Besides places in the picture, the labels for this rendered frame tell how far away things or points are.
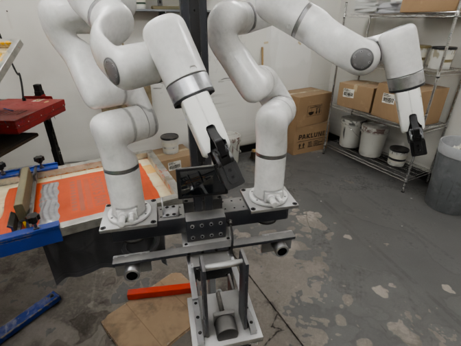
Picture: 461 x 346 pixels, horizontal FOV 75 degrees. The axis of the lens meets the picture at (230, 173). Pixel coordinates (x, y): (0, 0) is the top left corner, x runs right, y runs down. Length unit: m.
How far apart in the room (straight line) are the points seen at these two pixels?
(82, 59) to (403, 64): 0.75
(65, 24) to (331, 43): 0.62
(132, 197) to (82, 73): 0.34
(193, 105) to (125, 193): 0.45
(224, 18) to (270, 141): 0.34
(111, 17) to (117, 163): 0.35
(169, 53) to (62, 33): 0.42
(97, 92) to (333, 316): 1.86
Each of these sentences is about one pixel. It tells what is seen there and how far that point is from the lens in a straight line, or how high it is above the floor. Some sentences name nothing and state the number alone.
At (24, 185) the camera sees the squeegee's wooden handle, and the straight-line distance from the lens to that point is 1.48.
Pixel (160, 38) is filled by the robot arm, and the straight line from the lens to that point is 0.52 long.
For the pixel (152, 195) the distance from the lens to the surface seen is 1.39.
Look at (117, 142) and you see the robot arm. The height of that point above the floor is 1.38.
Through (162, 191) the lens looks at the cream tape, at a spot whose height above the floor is 0.95.
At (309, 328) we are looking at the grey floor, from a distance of 2.09.
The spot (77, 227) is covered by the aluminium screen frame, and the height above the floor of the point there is 0.97.
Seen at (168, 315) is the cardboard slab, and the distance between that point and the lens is 2.10.
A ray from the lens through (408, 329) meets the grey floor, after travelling 2.29.
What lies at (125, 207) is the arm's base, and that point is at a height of 1.19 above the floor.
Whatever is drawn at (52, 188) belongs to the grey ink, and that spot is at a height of 0.96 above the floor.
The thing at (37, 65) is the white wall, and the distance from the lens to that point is 3.37.
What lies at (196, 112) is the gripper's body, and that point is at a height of 1.53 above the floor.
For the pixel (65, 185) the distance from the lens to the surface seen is 1.63.
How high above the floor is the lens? 1.66
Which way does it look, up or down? 27 degrees down
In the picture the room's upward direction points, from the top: straight up
